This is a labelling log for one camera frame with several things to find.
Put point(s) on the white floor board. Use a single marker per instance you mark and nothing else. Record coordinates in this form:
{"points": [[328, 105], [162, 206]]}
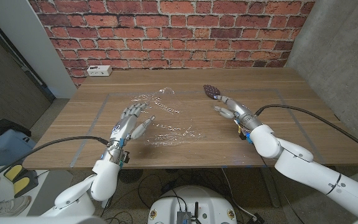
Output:
{"points": [[51, 183]]}

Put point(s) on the grey table leg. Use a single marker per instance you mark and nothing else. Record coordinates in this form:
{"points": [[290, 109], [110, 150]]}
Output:
{"points": [[272, 193]]}

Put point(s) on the black round floor grille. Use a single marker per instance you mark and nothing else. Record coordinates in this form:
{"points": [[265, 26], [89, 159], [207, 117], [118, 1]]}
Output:
{"points": [[130, 175]]}

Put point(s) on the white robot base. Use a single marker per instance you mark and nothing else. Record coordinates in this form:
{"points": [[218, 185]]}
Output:
{"points": [[210, 205]]}

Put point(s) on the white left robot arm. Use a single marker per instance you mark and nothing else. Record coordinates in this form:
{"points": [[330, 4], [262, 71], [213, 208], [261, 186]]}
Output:
{"points": [[104, 177]]}

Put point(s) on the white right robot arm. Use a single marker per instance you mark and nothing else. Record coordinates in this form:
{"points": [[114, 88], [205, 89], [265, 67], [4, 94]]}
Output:
{"points": [[306, 174]]}

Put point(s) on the clear plastic wrap sheet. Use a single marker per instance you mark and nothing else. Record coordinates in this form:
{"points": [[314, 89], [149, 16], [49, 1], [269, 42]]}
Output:
{"points": [[169, 127]]}

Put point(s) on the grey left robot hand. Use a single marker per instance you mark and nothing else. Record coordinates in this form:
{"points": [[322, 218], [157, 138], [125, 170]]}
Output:
{"points": [[124, 127]]}

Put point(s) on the yellow and black foot pedal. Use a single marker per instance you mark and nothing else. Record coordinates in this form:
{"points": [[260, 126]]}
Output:
{"points": [[20, 183]]}

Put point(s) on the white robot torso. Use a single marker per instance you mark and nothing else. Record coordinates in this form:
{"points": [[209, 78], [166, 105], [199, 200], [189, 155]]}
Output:
{"points": [[42, 221]]}

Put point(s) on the white power outlet box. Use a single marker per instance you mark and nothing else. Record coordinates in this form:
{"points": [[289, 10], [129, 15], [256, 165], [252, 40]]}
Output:
{"points": [[99, 70]]}

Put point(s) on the red brick printed backdrop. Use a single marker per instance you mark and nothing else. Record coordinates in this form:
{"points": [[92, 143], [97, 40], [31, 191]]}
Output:
{"points": [[179, 31]]}

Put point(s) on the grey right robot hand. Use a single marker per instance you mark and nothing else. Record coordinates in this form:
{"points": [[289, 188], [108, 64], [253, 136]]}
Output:
{"points": [[241, 112]]}

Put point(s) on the black power adapter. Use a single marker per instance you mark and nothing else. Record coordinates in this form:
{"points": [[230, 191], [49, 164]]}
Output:
{"points": [[258, 218]]}

